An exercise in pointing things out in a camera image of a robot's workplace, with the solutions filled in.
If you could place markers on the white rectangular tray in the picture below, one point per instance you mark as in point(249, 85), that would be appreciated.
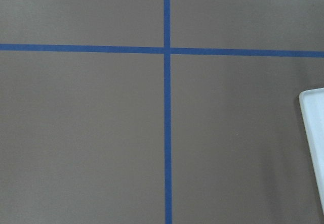
point(311, 104)

